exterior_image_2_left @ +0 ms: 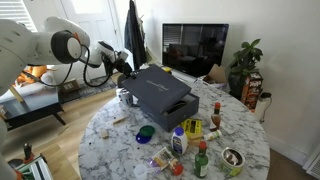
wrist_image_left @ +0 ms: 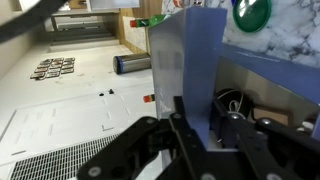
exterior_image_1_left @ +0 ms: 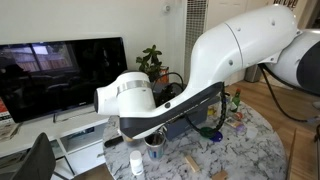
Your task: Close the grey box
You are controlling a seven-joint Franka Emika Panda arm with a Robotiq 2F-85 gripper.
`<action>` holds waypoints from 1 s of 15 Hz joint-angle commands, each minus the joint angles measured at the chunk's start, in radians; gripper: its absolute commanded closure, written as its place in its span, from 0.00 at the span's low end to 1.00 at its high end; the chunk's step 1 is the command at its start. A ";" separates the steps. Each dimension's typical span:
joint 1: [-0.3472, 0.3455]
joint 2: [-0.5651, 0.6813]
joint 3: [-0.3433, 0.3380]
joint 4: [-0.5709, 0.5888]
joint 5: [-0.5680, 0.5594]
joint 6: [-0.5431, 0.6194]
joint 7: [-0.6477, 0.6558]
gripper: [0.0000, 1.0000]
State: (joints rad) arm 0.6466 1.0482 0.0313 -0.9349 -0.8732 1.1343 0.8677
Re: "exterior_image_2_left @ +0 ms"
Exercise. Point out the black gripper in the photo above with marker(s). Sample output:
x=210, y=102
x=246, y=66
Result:
x=123, y=67

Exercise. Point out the grey-blue box lid with script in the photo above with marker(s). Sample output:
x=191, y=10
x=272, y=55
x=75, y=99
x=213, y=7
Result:
x=155, y=88

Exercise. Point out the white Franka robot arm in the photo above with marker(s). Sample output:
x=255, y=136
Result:
x=20, y=46

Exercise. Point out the grey-blue open box base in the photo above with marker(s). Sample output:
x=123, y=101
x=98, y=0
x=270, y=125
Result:
x=176, y=118

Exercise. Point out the brown cardboard box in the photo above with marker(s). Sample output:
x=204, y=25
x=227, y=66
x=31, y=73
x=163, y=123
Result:
x=216, y=74

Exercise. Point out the black chair back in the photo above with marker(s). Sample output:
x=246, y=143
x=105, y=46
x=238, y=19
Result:
x=122, y=81

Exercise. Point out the steel tumbler with white label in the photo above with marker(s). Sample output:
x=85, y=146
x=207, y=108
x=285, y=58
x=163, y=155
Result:
x=124, y=97

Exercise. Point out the light grey floor rug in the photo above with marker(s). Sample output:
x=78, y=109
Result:
x=93, y=88

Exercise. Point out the dark hanging jacket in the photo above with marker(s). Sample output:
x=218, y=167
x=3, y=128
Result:
x=135, y=33

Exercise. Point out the thin wooden stick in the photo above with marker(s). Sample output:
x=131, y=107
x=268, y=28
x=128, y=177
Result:
x=119, y=120

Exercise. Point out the black coiled belt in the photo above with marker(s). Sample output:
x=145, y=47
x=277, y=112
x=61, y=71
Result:
x=175, y=107

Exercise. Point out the small wooden block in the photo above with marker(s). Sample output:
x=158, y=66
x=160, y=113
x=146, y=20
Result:
x=104, y=133

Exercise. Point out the blue plastic lid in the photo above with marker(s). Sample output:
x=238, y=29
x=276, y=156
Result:
x=141, y=139

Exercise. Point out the white door with window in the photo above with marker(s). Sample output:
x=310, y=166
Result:
x=90, y=26

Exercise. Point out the white television stand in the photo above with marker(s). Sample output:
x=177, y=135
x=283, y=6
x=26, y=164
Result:
x=200, y=81

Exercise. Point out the black flat screen television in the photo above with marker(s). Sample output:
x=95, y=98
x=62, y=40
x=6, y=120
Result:
x=195, y=48

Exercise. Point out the white bottle with blue cap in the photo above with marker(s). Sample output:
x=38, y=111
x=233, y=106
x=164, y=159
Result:
x=179, y=141

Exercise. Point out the clear bag of snacks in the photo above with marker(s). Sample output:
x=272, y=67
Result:
x=161, y=158

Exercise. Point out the hot sauce bottle red cap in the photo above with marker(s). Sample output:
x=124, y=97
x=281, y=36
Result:
x=215, y=118

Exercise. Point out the small clear measuring cup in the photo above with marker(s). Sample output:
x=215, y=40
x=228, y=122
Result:
x=141, y=171

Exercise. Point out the orange stuffed toy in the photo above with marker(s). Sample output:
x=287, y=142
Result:
x=31, y=74

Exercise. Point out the small white bottle green cap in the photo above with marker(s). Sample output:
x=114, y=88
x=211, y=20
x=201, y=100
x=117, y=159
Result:
x=212, y=135

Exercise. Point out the small jar with red cap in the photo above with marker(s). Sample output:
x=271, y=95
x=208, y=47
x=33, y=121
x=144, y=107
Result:
x=176, y=167

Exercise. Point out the black low coffee table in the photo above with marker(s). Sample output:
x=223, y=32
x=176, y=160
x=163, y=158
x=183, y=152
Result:
x=30, y=105

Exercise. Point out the green glass bottle red cap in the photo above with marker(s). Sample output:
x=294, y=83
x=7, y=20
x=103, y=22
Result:
x=201, y=163

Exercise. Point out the green potted plant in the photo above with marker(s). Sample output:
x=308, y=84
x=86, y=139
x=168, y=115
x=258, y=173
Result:
x=245, y=63

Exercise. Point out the open tin can green label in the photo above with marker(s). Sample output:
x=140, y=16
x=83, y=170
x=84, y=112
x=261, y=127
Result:
x=232, y=163

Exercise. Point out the white wall vent grille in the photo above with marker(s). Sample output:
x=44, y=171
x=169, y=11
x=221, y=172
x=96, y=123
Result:
x=313, y=165

